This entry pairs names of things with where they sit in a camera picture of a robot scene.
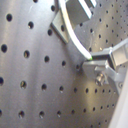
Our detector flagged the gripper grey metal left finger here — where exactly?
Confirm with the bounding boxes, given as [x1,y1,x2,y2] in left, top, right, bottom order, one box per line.
[82,60,124,94]

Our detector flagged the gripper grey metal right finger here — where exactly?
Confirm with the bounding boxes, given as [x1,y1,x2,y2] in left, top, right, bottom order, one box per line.
[90,38,128,68]

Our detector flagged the white cable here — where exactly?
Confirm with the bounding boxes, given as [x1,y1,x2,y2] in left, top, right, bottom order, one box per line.
[58,0,94,59]

